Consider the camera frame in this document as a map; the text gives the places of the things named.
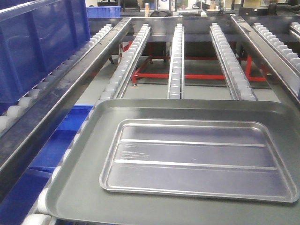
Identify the small silver ribbed tray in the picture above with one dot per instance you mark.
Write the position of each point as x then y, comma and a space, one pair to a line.
199, 158

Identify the large grey serving tray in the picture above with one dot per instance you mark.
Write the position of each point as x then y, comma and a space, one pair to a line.
76, 194

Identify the middle white roller track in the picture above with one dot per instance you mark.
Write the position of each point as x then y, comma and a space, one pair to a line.
176, 76

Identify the white roller track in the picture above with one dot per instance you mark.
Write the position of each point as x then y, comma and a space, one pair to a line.
16, 110
123, 73
285, 53
236, 80
176, 76

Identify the distant blue crate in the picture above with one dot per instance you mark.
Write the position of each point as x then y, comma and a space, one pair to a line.
104, 12

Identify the big blue bin upper left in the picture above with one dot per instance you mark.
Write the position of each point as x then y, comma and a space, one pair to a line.
35, 38

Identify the left white roller track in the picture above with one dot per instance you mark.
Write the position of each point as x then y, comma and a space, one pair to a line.
16, 110

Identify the right white roller track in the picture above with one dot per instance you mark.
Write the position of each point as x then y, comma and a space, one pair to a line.
285, 53

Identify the blue bin lower shelf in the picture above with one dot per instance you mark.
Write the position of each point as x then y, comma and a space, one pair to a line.
19, 201

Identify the red metal floor frame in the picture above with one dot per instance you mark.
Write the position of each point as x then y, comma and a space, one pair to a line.
201, 65

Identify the steel rack frame rail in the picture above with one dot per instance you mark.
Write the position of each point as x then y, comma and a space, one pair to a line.
21, 143

